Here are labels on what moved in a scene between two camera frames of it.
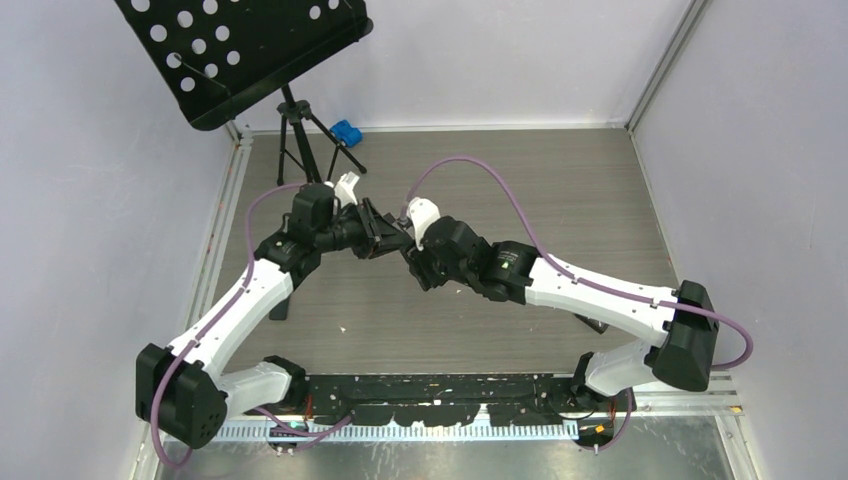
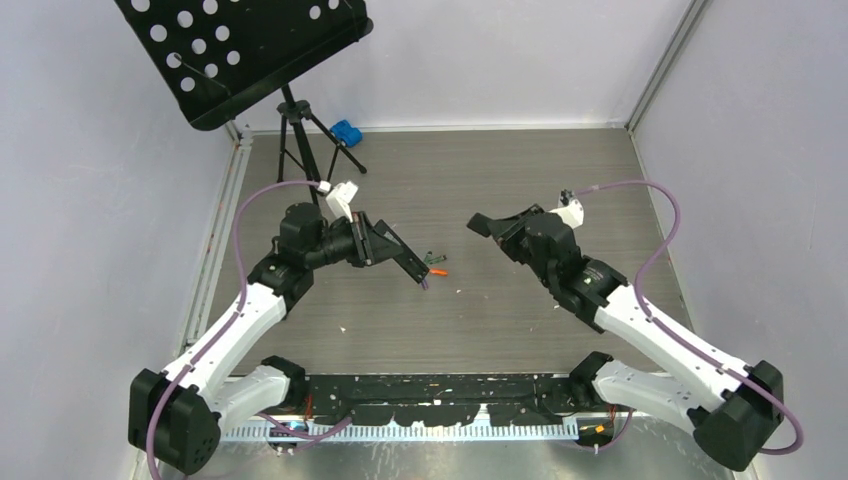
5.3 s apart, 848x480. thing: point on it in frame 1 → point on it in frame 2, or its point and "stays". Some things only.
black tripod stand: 293,112 stays
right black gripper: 417,262 → 507,231
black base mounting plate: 511,399 stays
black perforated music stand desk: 214,56 stays
